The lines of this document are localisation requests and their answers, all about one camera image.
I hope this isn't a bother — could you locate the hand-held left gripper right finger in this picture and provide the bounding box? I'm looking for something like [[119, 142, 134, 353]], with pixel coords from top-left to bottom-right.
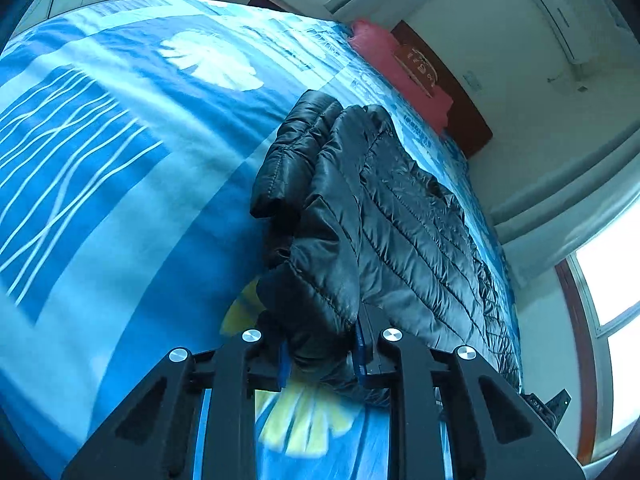
[[352, 305, 586, 480]]

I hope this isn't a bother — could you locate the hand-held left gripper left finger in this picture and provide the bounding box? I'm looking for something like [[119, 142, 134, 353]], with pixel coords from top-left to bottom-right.
[[62, 330, 292, 480]]

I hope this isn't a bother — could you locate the black quilted puffer jacket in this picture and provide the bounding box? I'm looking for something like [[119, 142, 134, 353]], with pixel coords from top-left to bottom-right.
[[250, 89, 523, 408]]

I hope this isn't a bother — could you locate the wide wood-framed window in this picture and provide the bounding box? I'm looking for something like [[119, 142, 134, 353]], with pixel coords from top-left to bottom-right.
[[555, 230, 640, 461]]

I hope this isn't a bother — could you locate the grey curtain at wide window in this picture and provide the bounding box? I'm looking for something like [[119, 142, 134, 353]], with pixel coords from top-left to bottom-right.
[[487, 127, 640, 288]]

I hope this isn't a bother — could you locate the blue patterned bed sheet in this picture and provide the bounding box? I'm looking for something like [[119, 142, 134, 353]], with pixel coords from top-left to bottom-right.
[[0, 0, 523, 480]]

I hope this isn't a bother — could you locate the dark wooden headboard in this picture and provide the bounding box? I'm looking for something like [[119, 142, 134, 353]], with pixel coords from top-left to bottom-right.
[[390, 20, 493, 159]]

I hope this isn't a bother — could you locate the brown printed cushion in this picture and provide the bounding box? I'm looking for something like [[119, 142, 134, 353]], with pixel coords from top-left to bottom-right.
[[392, 42, 441, 96]]

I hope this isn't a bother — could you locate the red pillow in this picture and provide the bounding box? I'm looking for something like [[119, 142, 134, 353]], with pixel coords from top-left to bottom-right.
[[348, 19, 455, 136]]

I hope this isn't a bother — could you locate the white air conditioner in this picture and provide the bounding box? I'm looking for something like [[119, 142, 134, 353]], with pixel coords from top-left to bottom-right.
[[520, 0, 598, 66]]

